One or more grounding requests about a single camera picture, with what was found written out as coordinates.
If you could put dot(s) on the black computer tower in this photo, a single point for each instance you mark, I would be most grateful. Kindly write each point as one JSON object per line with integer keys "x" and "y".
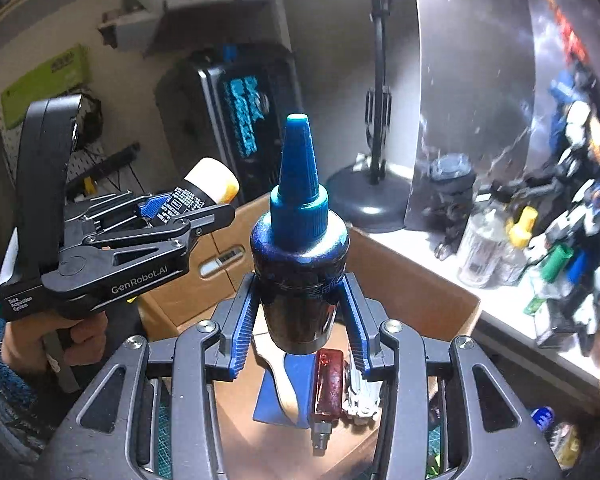
{"x": 240, "y": 110}

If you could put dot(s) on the yellow packet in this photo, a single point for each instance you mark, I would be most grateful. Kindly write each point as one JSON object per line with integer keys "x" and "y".
{"x": 565, "y": 442}

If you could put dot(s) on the cardboard box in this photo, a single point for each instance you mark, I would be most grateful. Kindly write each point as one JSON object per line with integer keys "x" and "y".
{"x": 420, "y": 300}

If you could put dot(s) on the amber spray bottle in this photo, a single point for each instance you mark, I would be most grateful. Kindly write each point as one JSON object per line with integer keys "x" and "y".
{"x": 327, "y": 385}

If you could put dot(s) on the person's left hand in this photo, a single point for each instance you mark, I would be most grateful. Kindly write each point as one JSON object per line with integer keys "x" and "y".
{"x": 80, "y": 335}

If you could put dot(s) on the clear bottle yellow cap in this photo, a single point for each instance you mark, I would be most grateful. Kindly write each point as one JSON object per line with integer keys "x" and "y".
{"x": 517, "y": 245}

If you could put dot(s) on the green box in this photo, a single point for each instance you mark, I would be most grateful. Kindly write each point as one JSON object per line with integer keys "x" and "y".
{"x": 45, "y": 85}

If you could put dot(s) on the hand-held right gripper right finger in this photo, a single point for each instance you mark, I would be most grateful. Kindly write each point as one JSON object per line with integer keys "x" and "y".
{"x": 355, "y": 330}

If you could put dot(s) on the white blue robot model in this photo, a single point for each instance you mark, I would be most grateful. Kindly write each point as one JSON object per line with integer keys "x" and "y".
{"x": 580, "y": 185}

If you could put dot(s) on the dark grey robot model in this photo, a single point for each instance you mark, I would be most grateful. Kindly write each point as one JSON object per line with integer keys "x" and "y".
{"x": 450, "y": 195}

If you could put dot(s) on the white plastic model part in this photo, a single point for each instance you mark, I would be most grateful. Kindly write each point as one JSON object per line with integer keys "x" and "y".
{"x": 362, "y": 400}

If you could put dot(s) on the dark blue bottle blue nozzle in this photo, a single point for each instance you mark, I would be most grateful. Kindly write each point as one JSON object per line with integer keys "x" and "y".
{"x": 300, "y": 250}

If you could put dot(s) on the clear bottle black cap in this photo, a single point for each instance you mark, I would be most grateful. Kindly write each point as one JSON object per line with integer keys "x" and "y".
{"x": 480, "y": 250}

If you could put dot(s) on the black bottle cream cap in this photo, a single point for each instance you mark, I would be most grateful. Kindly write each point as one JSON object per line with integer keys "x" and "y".
{"x": 200, "y": 190}

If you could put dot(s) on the person's left forearm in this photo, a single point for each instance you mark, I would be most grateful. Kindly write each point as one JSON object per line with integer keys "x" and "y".
{"x": 5, "y": 395}

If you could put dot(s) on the wooden paint brush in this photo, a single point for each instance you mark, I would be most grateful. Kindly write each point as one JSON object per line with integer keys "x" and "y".
{"x": 282, "y": 390}

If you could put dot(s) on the lightning backdrop poster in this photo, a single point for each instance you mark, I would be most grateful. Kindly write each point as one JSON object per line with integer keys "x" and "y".
{"x": 480, "y": 60}

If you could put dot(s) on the green capped bottle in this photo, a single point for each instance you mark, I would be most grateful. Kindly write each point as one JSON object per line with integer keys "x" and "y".
{"x": 550, "y": 275}

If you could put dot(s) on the black desk lamp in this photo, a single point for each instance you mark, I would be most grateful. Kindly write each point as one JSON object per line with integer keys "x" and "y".
{"x": 367, "y": 200}

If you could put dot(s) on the blue flat pad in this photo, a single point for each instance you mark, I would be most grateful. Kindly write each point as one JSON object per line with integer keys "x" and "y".
{"x": 270, "y": 405}

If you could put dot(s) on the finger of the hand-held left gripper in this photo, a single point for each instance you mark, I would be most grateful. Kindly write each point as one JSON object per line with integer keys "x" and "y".
{"x": 180, "y": 232}
{"x": 152, "y": 207}

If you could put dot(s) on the black power strip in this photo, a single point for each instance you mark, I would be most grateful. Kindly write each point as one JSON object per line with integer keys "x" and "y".
{"x": 110, "y": 165}

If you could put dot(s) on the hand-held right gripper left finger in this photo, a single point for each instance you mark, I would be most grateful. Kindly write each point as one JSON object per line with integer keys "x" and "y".
{"x": 242, "y": 330}

